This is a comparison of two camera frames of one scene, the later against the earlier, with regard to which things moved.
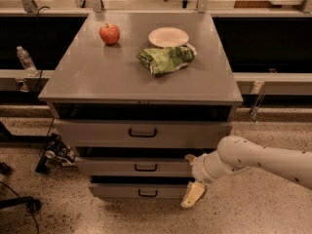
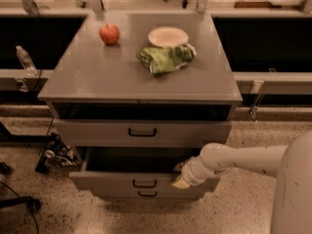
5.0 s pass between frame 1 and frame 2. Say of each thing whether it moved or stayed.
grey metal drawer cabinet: stayed
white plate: stayed
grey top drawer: stayed
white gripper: moved
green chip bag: stayed
